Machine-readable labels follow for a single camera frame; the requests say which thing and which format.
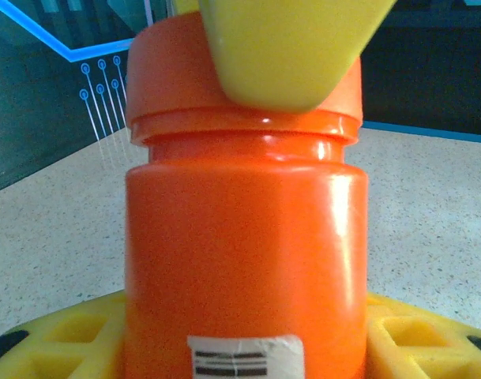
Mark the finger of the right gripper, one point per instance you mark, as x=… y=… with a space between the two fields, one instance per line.
x=287 y=51

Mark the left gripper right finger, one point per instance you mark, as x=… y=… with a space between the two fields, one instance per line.
x=422 y=347

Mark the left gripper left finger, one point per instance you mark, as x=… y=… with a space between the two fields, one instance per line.
x=66 y=347

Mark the orange pill bottle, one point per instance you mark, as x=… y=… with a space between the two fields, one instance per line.
x=244 y=256

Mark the blue table edge strip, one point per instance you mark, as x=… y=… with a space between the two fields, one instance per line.
x=422 y=132

